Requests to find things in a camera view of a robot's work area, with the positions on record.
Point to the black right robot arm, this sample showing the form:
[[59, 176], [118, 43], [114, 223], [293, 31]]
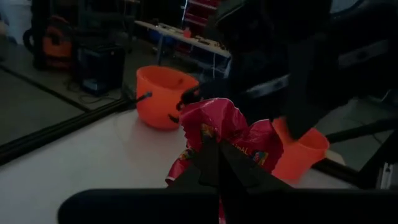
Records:
[[311, 77]]

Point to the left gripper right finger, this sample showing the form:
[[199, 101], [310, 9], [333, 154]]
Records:
[[242, 171]]

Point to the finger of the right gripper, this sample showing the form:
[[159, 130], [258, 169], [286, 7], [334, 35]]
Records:
[[188, 99]]

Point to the orange black shop vacuum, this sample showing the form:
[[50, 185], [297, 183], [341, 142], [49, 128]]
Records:
[[56, 46]]

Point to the silver aluminium bracket strip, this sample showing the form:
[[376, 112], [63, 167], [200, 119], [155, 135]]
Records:
[[387, 175]]

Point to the black equipment case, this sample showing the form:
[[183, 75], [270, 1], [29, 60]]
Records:
[[99, 68]]

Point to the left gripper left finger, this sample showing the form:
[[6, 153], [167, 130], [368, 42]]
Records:
[[202, 168]]

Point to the small red container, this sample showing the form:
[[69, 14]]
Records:
[[186, 32]]

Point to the long wooden workbench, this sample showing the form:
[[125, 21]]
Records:
[[174, 35]]

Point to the orange jack-o-lantern bucket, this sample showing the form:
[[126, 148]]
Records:
[[298, 161], [155, 102]]

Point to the red storage shelf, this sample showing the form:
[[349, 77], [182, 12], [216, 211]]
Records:
[[202, 12]]

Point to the red Skittles candy pack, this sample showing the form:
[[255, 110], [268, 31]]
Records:
[[224, 121]]

